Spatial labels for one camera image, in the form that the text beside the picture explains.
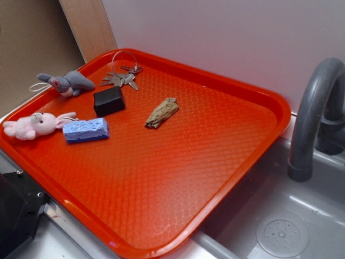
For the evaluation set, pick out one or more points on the brown wood piece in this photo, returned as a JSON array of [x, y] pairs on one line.
[[163, 112]]

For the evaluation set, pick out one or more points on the gray plastic sink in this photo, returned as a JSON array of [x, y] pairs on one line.
[[268, 215]]

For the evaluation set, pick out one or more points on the pink plush bunny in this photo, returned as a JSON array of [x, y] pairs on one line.
[[37, 124]]

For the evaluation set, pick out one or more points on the gray plush bunny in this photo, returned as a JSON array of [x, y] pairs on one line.
[[70, 85]]

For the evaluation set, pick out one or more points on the gray toy faucet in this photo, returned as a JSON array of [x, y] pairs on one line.
[[319, 125]]

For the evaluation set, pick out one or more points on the silver keys on ring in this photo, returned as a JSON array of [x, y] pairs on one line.
[[121, 79]]

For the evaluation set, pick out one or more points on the wooden board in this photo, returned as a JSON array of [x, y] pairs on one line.
[[90, 26]]

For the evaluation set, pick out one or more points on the black rectangular block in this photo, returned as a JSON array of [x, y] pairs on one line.
[[108, 101]]

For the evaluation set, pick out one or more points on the blue sponge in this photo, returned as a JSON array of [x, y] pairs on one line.
[[86, 130]]

